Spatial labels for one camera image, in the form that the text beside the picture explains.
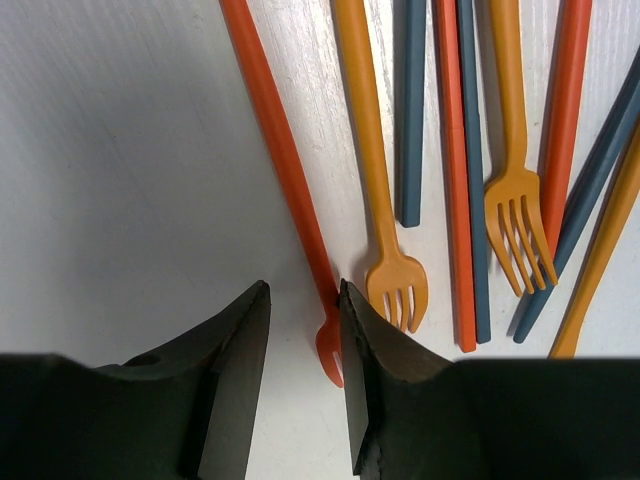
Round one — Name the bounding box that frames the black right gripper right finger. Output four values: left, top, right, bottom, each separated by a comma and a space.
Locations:
339, 282, 639, 479

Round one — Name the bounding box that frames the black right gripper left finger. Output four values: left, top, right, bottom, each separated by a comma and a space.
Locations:
1, 281, 271, 479

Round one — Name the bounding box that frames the orange plastic fork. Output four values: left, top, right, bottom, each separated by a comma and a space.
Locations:
220, 1, 344, 388

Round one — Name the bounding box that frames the yellow plastic fork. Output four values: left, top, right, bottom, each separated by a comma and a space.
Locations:
333, 1, 428, 333
484, 1, 558, 297

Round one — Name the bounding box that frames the yellow plastic knife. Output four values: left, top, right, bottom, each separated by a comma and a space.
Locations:
549, 127, 639, 359

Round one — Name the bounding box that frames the blue chopstick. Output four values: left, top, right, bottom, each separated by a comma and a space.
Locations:
456, 0, 491, 344
393, 1, 426, 228

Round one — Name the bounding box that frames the blue plastic knife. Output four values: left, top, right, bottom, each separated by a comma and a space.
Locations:
507, 44, 640, 345

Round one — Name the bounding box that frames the orange chopstick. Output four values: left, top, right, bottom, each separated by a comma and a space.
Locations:
435, 1, 476, 352

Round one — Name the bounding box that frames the orange plastic knife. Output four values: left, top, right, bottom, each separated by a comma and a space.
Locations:
541, 0, 593, 254

